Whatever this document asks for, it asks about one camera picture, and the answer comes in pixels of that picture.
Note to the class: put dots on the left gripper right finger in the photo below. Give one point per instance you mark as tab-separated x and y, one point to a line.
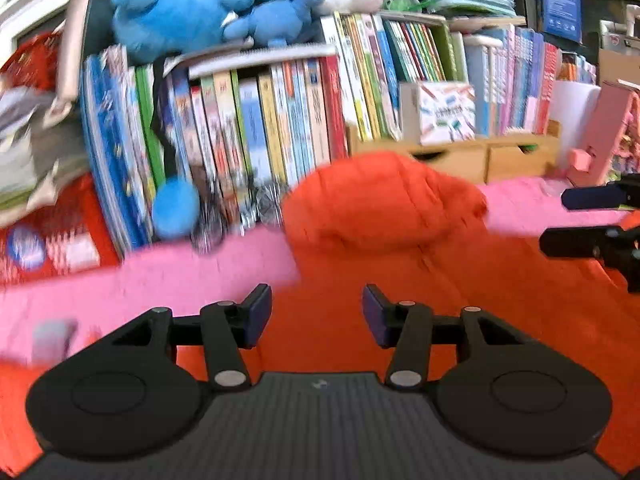
411	330

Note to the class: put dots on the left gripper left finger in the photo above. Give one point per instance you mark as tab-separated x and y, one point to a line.
222	330

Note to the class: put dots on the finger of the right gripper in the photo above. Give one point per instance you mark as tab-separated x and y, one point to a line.
615	247
623	193

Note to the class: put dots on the orange puffer jacket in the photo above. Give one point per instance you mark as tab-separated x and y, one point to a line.
417	234

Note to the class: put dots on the black binder clips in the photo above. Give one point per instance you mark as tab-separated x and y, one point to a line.
254	204

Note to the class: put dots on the blue plush ball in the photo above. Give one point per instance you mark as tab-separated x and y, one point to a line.
175	209

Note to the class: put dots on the wooden drawer organizer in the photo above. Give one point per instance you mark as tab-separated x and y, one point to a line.
519	154

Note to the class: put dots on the pink bunny towel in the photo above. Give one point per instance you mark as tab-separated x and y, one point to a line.
174	275

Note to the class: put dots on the red plastic basket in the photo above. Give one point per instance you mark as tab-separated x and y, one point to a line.
71	235

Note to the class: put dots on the white label paper box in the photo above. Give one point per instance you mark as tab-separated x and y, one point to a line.
437	112

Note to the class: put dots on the stack of papers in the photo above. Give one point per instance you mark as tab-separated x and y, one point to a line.
42	151

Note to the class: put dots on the small blue plush toy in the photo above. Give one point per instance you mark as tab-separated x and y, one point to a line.
275	23

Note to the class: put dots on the large blue plush toy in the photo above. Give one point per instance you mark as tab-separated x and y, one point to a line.
151	29

